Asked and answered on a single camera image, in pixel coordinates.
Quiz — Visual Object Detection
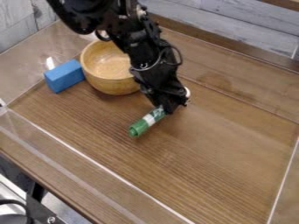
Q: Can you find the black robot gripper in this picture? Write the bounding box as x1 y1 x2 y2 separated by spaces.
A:
130 55 191 115

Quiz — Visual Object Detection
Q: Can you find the green white dry-erase marker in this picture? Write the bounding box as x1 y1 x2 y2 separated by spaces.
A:
127 87 193 138

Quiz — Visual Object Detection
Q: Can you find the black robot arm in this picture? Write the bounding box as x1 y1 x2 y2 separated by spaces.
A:
46 0 189 114

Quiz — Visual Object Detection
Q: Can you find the brown wooden bowl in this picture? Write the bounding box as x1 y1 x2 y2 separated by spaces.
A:
79 40 139 95

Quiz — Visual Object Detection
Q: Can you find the blue rectangular block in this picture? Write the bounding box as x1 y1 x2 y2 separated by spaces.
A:
43 59 86 93

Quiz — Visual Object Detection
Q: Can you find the black table leg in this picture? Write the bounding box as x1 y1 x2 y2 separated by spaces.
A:
31 182 46 202

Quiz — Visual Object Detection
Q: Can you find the clear acrylic tray wall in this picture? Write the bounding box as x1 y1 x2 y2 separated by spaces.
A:
0 99 195 224

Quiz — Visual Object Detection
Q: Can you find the black cable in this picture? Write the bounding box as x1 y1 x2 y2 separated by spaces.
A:
0 198 39 224

